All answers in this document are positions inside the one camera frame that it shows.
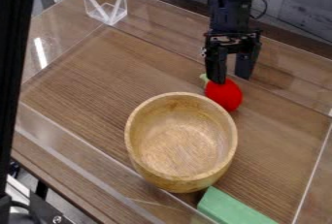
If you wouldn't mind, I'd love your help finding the green block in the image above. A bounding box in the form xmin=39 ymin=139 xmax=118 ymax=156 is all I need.
xmin=197 ymin=186 xmax=279 ymax=224

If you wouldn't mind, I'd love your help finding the black vertical pole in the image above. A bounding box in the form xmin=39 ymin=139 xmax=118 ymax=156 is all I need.
xmin=0 ymin=0 xmax=34 ymax=198

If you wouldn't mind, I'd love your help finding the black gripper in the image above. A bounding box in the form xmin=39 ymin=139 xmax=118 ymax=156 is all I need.
xmin=203 ymin=29 xmax=263 ymax=84

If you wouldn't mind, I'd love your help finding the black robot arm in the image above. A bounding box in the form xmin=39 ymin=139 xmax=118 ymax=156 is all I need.
xmin=203 ymin=0 xmax=267 ymax=84

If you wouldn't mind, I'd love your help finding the wooden bowl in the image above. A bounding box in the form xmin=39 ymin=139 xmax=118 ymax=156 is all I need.
xmin=125 ymin=92 xmax=239 ymax=193

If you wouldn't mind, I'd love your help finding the red felt fruit green leaf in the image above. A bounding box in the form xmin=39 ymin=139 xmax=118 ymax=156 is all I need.
xmin=200 ymin=74 xmax=243 ymax=112

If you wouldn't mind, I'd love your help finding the black clamp with cable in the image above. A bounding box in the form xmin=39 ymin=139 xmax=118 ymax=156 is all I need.
xmin=0 ymin=195 xmax=75 ymax=224

